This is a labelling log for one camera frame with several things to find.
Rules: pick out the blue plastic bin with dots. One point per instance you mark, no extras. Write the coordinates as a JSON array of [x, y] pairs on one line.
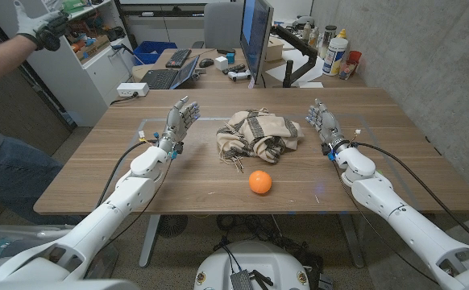
[[150, 50]]

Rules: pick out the white wipes canister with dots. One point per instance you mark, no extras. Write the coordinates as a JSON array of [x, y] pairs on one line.
[[334, 56]]

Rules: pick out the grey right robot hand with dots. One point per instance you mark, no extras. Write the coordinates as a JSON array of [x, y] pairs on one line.
[[329, 127]]

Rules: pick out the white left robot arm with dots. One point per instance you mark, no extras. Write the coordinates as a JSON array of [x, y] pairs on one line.
[[129, 193]]

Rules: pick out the beige cardboard box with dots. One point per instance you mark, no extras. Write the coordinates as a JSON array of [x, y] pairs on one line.
[[275, 50]]

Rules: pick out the black keyboard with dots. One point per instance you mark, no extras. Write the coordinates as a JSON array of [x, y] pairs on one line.
[[178, 58]]

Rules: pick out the white handheld controller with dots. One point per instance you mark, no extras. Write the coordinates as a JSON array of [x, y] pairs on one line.
[[238, 75]]

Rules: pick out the white shelf cabinet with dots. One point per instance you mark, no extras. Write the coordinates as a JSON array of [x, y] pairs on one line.
[[69, 80]]

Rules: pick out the black computer mouse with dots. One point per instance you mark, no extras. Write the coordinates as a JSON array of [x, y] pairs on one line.
[[206, 63]]

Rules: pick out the yellow cap bottle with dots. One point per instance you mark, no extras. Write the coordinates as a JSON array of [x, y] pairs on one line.
[[342, 34]]

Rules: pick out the black laptop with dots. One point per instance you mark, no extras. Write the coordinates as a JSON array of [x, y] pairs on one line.
[[162, 78]]

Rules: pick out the orange ball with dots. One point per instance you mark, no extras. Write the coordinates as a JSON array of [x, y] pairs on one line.
[[260, 182]]

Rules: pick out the clear glass cup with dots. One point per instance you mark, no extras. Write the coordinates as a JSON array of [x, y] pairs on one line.
[[346, 70]]

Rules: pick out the clear plastic bag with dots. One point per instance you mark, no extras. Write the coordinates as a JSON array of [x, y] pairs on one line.
[[1, 245]]

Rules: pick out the grey ribbed box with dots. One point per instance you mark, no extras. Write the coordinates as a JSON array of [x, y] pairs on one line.
[[240, 281]]

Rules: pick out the person's body in jeans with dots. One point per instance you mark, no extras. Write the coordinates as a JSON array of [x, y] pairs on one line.
[[9, 169]]

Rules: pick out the red cup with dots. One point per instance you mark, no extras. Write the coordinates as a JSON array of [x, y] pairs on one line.
[[354, 57]]

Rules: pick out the white cube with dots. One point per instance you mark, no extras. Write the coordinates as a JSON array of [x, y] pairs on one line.
[[221, 63]]

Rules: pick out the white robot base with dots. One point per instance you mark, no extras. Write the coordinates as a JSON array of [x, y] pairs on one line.
[[258, 258]]

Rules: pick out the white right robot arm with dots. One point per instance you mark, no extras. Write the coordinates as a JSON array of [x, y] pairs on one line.
[[379, 197]]

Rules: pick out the person's gloved hand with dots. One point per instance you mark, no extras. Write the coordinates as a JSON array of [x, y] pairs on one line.
[[37, 24]]

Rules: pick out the beige striped cloth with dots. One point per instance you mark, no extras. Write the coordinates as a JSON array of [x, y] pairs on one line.
[[258, 133]]

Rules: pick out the black handheld controller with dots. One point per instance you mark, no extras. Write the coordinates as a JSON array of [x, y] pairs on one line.
[[234, 68]]

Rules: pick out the brown cardboard box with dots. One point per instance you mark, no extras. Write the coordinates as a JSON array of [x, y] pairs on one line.
[[93, 48]]

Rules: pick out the white robot torso edge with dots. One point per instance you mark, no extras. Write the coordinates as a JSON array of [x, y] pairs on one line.
[[57, 286]]

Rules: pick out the black computer monitor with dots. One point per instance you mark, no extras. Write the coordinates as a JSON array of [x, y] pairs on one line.
[[254, 36]]

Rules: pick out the small blue cube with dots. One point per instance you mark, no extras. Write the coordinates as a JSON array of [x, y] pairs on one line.
[[230, 58]]

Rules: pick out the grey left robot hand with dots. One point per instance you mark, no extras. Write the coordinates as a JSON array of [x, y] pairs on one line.
[[176, 127]]

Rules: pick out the dark lid jar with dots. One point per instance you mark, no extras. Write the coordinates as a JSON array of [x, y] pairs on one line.
[[326, 38]]

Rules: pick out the white paper sheets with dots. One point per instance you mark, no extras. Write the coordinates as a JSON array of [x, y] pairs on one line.
[[279, 72]]

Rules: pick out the person's bare forearm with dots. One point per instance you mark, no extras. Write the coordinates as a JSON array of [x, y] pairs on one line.
[[1, 60]]

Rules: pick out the round black fan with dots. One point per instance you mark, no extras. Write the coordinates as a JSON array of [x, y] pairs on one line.
[[172, 225]]

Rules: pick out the grey table leg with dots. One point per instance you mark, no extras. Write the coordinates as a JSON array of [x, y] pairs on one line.
[[150, 241], [351, 241]]

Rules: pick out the white power strip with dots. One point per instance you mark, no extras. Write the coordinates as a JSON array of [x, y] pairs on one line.
[[131, 89]]

